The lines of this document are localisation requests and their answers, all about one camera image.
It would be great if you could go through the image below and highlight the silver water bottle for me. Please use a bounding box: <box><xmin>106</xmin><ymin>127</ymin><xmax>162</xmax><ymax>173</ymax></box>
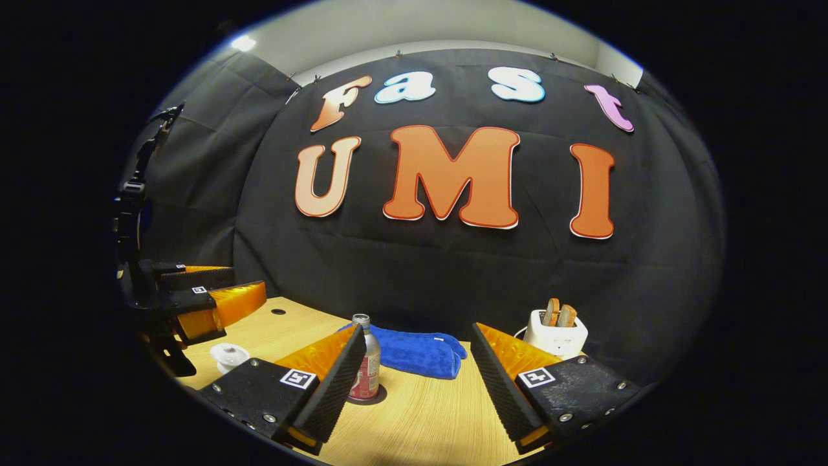
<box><xmin>349</xmin><ymin>314</ymin><xmax>382</xmax><ymax>401</ymax></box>

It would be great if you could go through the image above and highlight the white toaster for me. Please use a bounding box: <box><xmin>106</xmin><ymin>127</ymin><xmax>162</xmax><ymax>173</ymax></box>
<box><xmin>523</xmin><ymin>309</ymin><xmax>589</xmax><ymax>361</ymax></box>

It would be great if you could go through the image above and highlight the blue towel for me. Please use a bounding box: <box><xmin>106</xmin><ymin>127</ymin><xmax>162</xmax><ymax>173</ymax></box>
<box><xmin>336</xmin><ymin>324</ymin><xmax>468</xmax><ymax>380</ymax></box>

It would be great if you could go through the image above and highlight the dark round coaster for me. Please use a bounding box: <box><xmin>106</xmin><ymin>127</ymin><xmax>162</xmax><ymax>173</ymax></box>
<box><xmin>345</xmin><ymin>383</ymin><xmax>387</xmax><ymax>406</ymax></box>

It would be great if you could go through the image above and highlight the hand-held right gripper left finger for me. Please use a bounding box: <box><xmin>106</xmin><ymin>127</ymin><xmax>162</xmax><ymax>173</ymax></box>
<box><xmin>197</xmin><ymin>324</ymin><xmax>367</xmax><ymax>456</ymax></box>

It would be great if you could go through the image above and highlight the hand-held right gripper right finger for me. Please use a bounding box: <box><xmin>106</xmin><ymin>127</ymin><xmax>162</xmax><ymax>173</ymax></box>
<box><xmin>470</xmin><ymin>322</ymin><xmax>641</xmax><ymax>455</ymax></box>

